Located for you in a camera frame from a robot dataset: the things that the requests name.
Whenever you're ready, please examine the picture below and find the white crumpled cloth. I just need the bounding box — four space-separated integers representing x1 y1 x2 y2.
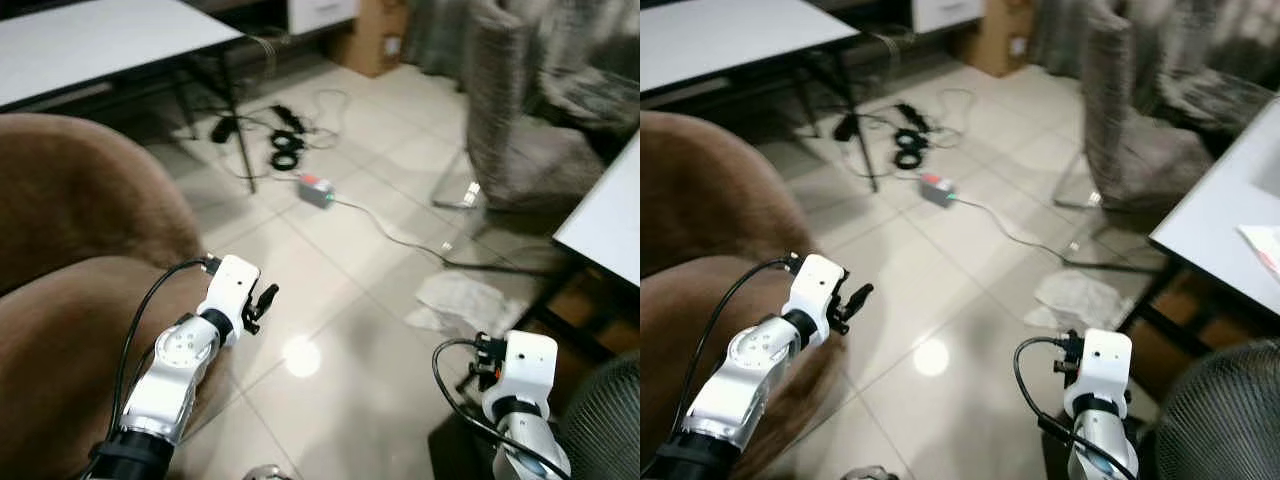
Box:
404 271 532 337
1032 269 1133 333

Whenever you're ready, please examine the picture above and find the grey box with red button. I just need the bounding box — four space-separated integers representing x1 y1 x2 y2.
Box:
297 173 337 209
919 172 959 208

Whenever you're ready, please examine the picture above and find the white paper sheet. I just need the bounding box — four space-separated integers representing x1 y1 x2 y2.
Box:
1237 224 1280 283

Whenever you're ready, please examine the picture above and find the grey patterned armchair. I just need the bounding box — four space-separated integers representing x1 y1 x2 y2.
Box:
432 0 641 213
1052 0 1280 213

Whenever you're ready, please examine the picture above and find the brown cardboard box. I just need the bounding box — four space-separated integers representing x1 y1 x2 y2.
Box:
952 0 1037 79
328 0 412 79

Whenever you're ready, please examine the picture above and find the white drawer cabinet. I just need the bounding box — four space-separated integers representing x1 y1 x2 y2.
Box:
911 0 987 34
287 0 360 36

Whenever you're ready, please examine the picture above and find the white table with black legs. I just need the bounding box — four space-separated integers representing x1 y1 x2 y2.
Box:
0 0 259 195
640 0 881 193

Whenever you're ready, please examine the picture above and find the grey patterned curtain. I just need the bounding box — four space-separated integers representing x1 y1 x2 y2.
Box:
1030 0 1097 79
404 0 473 79

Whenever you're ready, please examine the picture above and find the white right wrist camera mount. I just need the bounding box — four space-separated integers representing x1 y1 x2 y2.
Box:
494 330 559 417
1062 328 1134 417

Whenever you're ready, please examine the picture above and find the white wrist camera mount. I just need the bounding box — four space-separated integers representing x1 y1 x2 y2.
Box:
494 330 559 417
204 254 262 347
789 253 850 347
1062 328 1134 417

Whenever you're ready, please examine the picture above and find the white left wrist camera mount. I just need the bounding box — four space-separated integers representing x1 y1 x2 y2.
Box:
789 253 850 347
204 254 262 347

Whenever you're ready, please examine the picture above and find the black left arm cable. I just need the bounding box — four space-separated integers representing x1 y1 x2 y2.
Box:
106 256 221 451
668 255 804 466

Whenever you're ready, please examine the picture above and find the coiled black cable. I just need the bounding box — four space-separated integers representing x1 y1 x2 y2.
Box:
267 130 307 172
892 129 930 170

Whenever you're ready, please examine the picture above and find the grey floor cable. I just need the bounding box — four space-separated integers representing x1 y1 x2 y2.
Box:
334 198 563 273
955 194 1166 269

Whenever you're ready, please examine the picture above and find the white desk with dark frame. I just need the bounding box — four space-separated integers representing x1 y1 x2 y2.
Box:
1118 95 1280 346
520 130 641 361

